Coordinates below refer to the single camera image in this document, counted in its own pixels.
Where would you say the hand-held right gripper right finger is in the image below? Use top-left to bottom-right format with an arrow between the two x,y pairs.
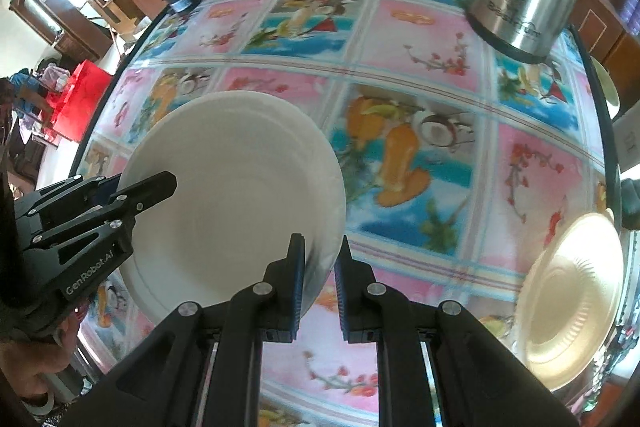
334,234 -> 581,427

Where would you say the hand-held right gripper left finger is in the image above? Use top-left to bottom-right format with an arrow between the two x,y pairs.
60,233 -> 307,427

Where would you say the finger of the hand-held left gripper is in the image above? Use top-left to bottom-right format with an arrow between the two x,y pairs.
95,171 -> 178,230
14,174 -> 123,222

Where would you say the white plate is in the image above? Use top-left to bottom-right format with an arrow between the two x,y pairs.
119,91 -> 347,327

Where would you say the person's left hand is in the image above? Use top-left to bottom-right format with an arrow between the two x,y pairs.
0,302 -> 83,408

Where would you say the red gift bag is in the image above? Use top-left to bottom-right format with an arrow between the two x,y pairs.
50,59 -> 114,142

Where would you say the cream foam plate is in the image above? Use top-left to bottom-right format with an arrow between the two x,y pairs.
590,56 -> 622,118
515,208 -> 626,392

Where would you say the fruit print tablecloth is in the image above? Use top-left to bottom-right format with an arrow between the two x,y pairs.
75,0 -> 623,427

